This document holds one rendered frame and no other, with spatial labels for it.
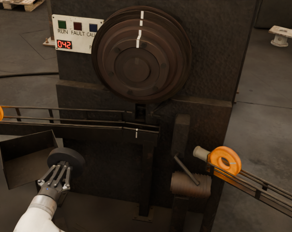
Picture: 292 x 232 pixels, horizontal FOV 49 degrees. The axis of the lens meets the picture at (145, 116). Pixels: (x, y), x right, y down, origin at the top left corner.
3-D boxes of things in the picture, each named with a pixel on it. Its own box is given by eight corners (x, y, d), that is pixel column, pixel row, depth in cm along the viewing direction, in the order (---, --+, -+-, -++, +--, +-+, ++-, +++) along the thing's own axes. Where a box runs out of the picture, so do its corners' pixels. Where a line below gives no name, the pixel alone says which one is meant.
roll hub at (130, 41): (109, 87, 155) (108, 31, 139) (166, 95, 152) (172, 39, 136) (105, 93, 150) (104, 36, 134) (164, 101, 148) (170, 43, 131)
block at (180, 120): (171, 144, 187) (176, 111, 173) (185, 147, 186) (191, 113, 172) (169, 157, 178) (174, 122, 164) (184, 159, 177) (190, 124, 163)
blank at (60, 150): (45, 146, 130) (42, 151, 128) (81, 147, 127) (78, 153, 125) (55, 172, 140) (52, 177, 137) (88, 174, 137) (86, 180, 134)
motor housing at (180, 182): (164, 224, 208) (173, 165, 177) (198, 230, 205) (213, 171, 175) (162, 242, 197) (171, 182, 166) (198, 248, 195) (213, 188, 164)
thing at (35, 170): (22, 230, 199) (-3, 141, 157) (65, 216, 209) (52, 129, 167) (28, 258, 184) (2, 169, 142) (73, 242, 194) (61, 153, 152)
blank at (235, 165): (220, 174, 164) (216, 177, 162) (209, 147, 162) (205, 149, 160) (246, 174, 152) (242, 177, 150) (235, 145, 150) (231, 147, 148)
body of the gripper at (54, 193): (36, 205, 118) (46, 186, 125) (58, 209, 117) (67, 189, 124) (32, 193, 113) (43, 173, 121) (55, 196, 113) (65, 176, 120)
